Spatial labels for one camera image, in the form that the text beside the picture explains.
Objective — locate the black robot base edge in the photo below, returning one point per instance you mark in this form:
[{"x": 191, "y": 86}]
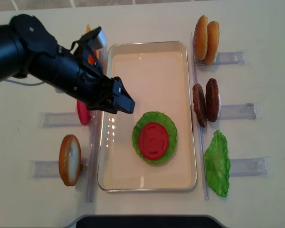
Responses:
[{"x": 147, "y": 222}]

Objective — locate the bun slice in left rack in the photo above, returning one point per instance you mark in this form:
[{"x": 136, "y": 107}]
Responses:
[{"x": 69, "y": 160}]

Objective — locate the brown meat patty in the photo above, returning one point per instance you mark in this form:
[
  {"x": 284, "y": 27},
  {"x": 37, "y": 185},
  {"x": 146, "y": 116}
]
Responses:
[
  {"x": 199, "y": 105},
  {"x": 212, "y": 100}
]

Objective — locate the front brown meat patty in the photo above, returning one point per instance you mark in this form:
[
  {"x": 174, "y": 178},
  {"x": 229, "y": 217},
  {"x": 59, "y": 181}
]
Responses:
[{"x": 199, "y": 105}]

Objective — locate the rear brown meat patty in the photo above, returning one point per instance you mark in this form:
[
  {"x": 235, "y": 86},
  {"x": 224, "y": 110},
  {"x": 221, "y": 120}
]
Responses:
[{"x": 212, "y": 100}]

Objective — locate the red tomato slice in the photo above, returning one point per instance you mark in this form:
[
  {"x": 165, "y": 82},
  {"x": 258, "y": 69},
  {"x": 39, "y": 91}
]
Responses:
[
  {"x": 153, "y": 141},
  {"x": 83, "y": 113}
]

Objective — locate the orange cheese slice left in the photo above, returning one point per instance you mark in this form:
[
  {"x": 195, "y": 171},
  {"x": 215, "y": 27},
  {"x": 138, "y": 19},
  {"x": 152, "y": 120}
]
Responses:
[{"x": 88, "y": 29}]

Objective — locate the green lettuce leaf in rack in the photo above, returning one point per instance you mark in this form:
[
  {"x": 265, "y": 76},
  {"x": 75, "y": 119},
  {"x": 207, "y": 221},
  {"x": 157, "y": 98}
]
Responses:
[{"x": 218, "y": 164}]

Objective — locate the sesame top bun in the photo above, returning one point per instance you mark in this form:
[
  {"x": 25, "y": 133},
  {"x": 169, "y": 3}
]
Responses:
[{"x": 200, "y": 38}]

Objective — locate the left clear acrylic rack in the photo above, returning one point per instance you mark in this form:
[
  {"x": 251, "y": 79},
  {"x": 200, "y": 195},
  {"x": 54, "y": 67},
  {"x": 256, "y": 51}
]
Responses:
[{"x": 50, "y": 169}]

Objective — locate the plain bun half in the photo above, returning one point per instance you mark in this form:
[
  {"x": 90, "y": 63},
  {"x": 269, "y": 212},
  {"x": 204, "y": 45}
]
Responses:
[{"x": 213, "y": 42}]

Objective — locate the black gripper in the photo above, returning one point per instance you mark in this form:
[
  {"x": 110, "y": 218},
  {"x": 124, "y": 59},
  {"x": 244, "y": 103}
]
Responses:
[{"x": 75, "y": 76}]

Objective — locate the white rectangular tray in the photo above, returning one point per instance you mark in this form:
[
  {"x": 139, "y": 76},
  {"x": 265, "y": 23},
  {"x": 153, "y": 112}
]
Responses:
[{"x": 156, "y": 76}]

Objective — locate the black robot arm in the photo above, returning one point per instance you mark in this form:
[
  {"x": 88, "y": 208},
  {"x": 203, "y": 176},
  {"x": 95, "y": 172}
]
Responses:
[{"x": 27, "y": 48}]

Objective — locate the right clear acrylic rack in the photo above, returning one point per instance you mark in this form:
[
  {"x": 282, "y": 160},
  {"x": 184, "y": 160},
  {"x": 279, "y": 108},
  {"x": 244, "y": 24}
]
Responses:
[{"x": 261, "y": 166}]

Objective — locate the green lettuce leaf on tray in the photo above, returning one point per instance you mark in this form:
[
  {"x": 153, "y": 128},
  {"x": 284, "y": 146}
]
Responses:
[{"x": 164, "y": 120}]

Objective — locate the clear acrylic rack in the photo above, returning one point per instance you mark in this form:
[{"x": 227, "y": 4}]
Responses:
[
  {"x": 50, "y": 169},
  {"x": 261, "y": 166}
]

